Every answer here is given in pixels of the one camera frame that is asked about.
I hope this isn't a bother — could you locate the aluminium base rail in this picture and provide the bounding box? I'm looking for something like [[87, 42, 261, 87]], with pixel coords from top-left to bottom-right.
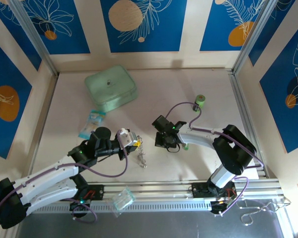
[[31, 179, 288, 203]]

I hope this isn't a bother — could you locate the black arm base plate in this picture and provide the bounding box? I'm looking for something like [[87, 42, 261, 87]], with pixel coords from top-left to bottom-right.
[[190, 182, 236, 199], [76, 184, 105, 202]]

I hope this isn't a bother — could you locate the clear plastic box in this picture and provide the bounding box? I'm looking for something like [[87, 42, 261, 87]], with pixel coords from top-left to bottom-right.
[[112, 187, 137, 218]]

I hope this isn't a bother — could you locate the small electronics board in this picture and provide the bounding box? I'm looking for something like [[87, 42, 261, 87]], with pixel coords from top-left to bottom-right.
[[69, 200, 91, 212], [210, 199, 235, 216]]

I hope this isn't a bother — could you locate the green cylindrical battery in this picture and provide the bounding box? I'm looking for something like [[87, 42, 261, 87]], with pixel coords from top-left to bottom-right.
[[193, 94, 206, 113]]

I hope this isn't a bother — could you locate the grey slotted cable duct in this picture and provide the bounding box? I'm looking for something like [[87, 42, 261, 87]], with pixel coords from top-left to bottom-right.
[[31, 200, 213, 214]]

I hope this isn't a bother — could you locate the aluminium frame post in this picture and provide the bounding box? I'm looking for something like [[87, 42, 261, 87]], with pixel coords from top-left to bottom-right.
[[231, 0, 281, 75], [7, 0, 60, 76]]

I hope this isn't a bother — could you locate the blue cotton swab packet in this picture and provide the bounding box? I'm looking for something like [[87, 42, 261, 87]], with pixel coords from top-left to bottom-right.
[[78, 110, 107, 139]]

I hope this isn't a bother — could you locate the silver wire hook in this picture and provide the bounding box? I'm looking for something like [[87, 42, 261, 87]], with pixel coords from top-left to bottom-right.
[[239, 200, 292, 227]]

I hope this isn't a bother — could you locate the blue floral wall panel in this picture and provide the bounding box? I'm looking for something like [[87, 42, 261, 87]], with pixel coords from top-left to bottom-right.
[[0, 0, 42, 72], [22, 0, 91, 55], [248, 0, 298, 67], [199, 0, 271, 52], [259, 23, 298, 154], [0, 34, 33, 160], [100, 0, 188, 53]]

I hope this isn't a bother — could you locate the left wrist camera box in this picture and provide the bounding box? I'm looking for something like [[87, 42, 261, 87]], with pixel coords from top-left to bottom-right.
[[117, 128, 138, 147]]

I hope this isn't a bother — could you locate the aluminium side rail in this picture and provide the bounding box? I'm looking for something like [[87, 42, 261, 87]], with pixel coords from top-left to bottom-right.
[[27, 73, 60, 174], [228, 70, 270, 179]]

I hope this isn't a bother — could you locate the mint green fabric zip case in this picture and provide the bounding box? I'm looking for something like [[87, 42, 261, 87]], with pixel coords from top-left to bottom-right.
[[84, 64, 139, 112]]

